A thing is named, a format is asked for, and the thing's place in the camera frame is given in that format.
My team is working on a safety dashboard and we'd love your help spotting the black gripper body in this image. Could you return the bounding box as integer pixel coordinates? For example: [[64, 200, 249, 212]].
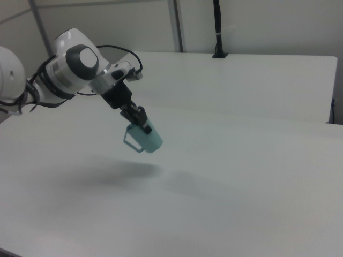
[[101, 82, 147, 126]]

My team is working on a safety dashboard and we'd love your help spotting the teal plastic cup with handle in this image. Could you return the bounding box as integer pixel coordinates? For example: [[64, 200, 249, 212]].
[[123, 119, 164, 154]]

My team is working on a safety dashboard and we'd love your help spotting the black cable on robot wrist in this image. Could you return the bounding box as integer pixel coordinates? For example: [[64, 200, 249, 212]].
[[76, 44, 144, 96]]

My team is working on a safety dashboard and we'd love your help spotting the grey metal partition post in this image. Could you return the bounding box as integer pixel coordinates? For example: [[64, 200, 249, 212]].
[[28, 0, 55, 57], [168, 0, 184, 53]]

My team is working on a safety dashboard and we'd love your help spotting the black flexible cable conduit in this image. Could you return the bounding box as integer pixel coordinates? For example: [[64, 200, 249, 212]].
[[213, 0, 225, 56]]

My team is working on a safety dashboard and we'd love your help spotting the grey partition rail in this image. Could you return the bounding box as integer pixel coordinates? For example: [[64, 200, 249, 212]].
[[0, 7, 32, 25]]

